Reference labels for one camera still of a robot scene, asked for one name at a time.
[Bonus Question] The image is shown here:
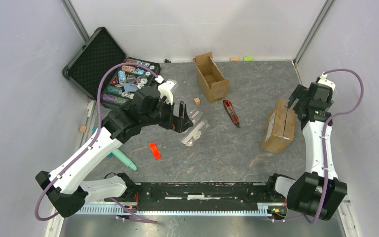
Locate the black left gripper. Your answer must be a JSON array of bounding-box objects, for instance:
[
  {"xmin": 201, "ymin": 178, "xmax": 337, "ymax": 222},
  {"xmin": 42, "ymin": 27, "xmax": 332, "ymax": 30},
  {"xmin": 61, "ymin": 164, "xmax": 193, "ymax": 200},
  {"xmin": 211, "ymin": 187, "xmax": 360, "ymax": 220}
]
[{"xmin": 141, "ymin": 95, "xmax": 193, "ymax": 133}]

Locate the brown cardboard box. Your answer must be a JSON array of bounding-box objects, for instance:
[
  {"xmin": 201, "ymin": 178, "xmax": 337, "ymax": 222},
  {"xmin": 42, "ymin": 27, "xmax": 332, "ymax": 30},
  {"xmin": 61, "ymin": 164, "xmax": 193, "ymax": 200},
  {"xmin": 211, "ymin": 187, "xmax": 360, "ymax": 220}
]
[{"xmin": 261, "ymin": 98, "xmax": 297, "ymax": 154}]

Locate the red black utility knife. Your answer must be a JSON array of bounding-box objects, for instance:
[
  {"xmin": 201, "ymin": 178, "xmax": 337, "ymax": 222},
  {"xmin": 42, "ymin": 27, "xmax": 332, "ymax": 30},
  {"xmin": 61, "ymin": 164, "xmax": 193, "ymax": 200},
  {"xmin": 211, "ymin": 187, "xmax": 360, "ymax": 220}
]
[{"xmin": 223, "ymin": 100, "xmax": 240, "ymax": 128}]

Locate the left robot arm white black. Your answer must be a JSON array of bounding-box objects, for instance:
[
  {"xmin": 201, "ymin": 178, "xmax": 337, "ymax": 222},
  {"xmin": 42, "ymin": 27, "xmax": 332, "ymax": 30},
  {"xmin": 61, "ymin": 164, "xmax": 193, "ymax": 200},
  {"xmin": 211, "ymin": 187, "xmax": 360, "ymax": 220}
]
[{"xmin": 36, "ymin": 86, "xmax": 193, "ymax": 218}]

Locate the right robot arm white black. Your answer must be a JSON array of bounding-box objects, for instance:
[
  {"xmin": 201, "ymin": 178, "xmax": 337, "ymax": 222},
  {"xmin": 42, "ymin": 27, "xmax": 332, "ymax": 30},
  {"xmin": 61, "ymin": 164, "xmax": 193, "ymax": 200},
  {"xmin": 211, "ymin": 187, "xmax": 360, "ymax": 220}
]
[{"xmin": 265, "ymin": 82, "xmax": 347, "ymax": 220}]

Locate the open empty cardboard box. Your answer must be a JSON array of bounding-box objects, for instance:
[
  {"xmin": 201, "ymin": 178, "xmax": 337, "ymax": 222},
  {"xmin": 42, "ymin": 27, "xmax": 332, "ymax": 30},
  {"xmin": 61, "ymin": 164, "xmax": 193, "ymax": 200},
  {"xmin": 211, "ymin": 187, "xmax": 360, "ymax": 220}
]
[{"xmin": 194, "ymin": 52, "xmax": 230, "ymax": 103}]

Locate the clear plastic bag with part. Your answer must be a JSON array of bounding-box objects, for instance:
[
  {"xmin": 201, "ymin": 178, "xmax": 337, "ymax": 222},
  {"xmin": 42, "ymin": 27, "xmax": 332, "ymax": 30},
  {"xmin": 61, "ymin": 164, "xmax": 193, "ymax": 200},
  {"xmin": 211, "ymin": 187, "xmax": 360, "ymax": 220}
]
[{"xmin": 181, "ymin": 119, "xmax": 209, "ymax": 146}]

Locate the orange curved plastic piece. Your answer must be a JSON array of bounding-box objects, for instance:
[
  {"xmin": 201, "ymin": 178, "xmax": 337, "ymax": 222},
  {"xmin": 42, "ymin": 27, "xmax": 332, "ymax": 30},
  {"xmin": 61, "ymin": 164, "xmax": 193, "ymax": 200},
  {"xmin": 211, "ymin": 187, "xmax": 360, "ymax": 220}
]
[{"xmin": 150, "ymin": 143, "xmax": 161, "ymax": 160}]

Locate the mint green marker pen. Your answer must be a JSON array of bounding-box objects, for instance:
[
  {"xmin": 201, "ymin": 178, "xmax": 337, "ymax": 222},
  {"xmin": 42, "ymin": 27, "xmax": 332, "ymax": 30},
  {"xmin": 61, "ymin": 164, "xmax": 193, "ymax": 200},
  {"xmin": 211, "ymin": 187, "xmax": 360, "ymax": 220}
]
[{"xmin": 92, "ymin": 127, "xmax": 138, "ymax": 172}]

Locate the wooden cube at left edge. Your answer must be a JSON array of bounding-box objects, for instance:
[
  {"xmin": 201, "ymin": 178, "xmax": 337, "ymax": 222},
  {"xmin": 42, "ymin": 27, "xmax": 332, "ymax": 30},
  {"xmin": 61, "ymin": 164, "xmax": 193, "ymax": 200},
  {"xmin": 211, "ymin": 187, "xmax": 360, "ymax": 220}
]
[{"xmin": 79, "ymin": 125, "xmax": 87, "ymax": 134}]

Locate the black poker chip case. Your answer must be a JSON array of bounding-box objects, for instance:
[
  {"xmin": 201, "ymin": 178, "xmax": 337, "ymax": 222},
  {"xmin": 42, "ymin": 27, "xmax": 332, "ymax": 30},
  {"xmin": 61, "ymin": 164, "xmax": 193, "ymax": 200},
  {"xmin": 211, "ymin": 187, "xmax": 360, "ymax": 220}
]
[{"xmin": 62, "ymin": 27, "xmax": 161, "ymax": 109}]

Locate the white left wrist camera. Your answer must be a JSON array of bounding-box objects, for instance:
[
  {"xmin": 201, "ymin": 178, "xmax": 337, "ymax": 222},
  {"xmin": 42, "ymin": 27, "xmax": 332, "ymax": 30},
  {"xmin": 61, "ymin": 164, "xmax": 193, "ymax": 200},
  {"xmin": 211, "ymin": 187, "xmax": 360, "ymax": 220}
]
[{"xmin": 155, "ymin": 75, "xmax": 178, "ymax": 105}]

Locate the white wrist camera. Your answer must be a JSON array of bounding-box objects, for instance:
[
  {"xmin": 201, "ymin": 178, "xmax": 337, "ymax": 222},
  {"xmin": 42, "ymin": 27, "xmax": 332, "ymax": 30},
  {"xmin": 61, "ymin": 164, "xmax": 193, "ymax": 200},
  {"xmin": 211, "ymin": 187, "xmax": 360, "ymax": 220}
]
[
  {"xmin": 155, "ymin": 75, "xmax": 178, "ymax": 105},
  {"xmin": 315, "ymin": 74, "xmax": 336, "ymax": 91}
]

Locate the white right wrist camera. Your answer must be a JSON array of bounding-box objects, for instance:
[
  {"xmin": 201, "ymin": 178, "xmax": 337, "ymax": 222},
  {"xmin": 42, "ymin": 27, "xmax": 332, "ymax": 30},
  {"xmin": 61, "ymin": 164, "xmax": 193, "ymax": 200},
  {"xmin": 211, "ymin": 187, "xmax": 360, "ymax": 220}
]
[{"xmin": 315, "ymin": 74, "xmax": 336, "ymax": 91}]

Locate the orange eraser block at wall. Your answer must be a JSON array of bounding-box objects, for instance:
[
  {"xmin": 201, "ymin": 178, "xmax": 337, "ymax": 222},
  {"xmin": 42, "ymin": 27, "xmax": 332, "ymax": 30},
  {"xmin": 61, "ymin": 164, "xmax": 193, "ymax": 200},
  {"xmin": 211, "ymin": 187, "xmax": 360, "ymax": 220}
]
[{"xmin": 230, "ymin": 57, "xmax": 240, "ymax": 62}]

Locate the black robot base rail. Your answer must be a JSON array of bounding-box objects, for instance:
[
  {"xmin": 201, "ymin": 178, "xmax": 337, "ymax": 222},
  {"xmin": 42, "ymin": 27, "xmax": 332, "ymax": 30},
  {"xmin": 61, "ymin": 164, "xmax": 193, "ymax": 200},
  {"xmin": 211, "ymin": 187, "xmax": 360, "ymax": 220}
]
[{"xmin": 116, "ymin": 182, "xmax": 286, "ymax": 211}]

